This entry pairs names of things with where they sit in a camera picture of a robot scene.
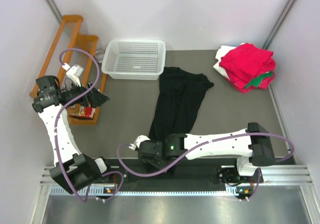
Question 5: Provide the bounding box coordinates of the black t shirt blue logo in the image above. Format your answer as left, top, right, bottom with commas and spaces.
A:
148, 67, 214, 142

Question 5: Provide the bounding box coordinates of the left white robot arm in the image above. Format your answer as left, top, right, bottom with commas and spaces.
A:
32, 75, 114, 194

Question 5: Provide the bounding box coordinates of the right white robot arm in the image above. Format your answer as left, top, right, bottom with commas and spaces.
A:
131, 122, 276, 182

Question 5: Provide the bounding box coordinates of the red box in rack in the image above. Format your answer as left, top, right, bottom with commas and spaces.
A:
69, 106, 96, 120

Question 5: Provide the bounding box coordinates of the orange wooden rack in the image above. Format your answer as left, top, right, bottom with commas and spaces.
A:
29, 14, 108, 125

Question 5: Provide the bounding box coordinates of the small clear plastic cup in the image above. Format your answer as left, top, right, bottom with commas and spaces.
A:
94, 50, 105, 63

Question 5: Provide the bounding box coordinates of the white plastic perforated basket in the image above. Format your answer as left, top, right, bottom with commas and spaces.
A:
101, 39, 167, 80

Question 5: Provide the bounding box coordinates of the green folded t shirt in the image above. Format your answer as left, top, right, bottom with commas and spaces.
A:
244, 71, 274, 89

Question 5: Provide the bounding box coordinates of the red folded t shirt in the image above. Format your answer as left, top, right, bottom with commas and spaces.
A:
220, 43, 276, 93

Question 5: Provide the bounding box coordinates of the white folded t shirt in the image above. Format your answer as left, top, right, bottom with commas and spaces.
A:
213, 45, 239, 80

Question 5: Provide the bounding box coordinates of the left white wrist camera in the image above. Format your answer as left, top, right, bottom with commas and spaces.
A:
62, 63, 84, 86

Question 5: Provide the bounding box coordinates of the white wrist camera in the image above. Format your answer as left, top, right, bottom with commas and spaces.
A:
128, 135, 150, 151
62, 63, 84, 86

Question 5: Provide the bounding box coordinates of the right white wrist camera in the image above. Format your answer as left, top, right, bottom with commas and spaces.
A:
128, 135, 150, 151

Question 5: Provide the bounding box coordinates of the white slotted cable duct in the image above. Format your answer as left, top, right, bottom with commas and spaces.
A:
49, 184, 253, 197

